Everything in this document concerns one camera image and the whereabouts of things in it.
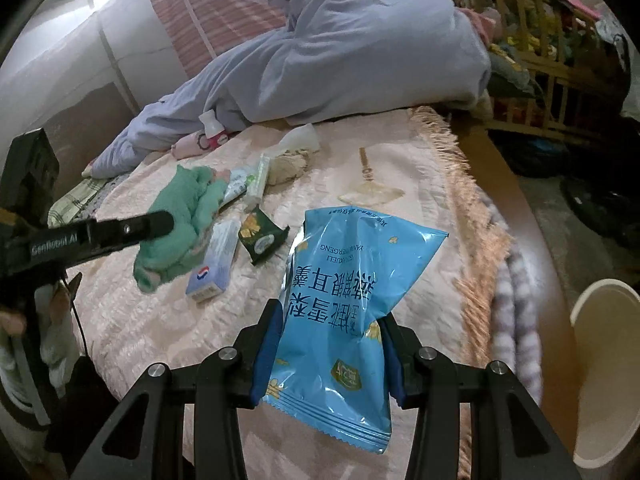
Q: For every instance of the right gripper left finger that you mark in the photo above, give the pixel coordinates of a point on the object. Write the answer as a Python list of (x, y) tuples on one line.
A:
[(143, 438)]

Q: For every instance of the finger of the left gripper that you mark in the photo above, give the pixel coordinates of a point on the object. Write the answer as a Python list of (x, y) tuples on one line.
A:
[(86, 240)]

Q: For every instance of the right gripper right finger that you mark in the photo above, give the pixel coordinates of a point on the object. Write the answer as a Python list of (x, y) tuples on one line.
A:
[(511, 438)]

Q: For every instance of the white toothpaste box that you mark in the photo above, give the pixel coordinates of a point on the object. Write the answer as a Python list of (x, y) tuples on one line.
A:
[(212, 277)]

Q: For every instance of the blue snack bag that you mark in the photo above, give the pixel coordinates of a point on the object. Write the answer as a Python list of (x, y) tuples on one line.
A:
[(350, 268)]

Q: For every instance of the green fluffy cloth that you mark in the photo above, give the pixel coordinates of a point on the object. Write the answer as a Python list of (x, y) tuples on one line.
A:
[(193, 197)]

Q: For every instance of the dark green snack packet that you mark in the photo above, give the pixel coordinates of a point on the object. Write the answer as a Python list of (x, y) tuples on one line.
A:
[(260, 236)]

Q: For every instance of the clear plastic wrapper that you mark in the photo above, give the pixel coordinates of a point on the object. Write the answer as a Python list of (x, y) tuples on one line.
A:
[(236, 187)]

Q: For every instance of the cream trash bucket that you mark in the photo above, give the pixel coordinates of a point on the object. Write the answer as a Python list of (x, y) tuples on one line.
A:
[(605, 320)]

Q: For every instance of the white gloved hand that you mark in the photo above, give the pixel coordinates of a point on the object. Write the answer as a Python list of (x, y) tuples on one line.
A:
[(39, 350)]

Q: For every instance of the green plaid cloth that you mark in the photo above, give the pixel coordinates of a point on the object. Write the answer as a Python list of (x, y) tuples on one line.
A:
[(67, 208)]

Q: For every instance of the grey striped fuzzy blanket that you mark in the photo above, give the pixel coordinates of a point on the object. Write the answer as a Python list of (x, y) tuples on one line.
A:
[(513, 336)]

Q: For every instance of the pink roll pouch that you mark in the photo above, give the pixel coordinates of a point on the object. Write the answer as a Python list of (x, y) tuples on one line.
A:
[(194, 144)]

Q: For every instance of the white pink bottle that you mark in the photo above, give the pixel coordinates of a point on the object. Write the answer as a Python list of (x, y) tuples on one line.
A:
[(214, 134)]

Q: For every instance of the white mosquito net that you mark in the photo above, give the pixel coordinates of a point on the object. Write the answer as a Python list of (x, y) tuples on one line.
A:
[(167, 41)]

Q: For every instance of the beige crumpled cloth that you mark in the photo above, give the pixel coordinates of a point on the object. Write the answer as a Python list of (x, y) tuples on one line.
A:
[(288, 166)]

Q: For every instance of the light blue duvet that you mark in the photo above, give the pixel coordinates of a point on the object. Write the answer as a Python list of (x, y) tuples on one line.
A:
[(331, 58)]

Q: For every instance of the wooden baby crib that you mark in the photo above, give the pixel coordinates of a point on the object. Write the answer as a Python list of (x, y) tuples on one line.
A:
[(557, 46)]

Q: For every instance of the brown wooden bed frame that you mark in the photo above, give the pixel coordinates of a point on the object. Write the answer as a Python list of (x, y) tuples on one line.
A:
[(559, 360)]

